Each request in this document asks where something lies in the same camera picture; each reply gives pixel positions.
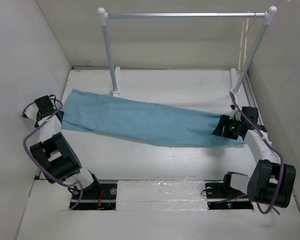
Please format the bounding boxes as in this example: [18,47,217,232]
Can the light blue trousers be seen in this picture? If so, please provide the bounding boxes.
[62,89,245,148]

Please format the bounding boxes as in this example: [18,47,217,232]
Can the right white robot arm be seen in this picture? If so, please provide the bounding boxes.
[212,115,296,208]

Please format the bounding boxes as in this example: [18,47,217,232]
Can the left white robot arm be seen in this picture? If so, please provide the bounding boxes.
[22,102,102,199]

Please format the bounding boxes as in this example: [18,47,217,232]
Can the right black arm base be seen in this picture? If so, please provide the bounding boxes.
[201,181,254,210]

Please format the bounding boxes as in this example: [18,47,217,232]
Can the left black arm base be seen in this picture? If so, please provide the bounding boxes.
[69,181,118,211]

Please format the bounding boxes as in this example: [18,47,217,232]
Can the cream plastic hanger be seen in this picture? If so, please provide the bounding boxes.
[237,18,256,74]

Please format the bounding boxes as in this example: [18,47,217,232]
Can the white clothes rack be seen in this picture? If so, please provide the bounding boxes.
[95,6,278,96]

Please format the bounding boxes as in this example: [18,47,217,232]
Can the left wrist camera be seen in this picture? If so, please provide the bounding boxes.
[34,95,55,121]

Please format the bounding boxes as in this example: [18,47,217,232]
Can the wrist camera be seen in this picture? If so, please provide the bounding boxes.
[230,105,259,126]
[34,95,55,121]

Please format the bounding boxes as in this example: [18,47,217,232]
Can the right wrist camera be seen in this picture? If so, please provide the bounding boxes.
[230,105,259,126]

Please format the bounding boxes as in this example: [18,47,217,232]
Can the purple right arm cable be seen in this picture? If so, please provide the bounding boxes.
[229,91,287,216]

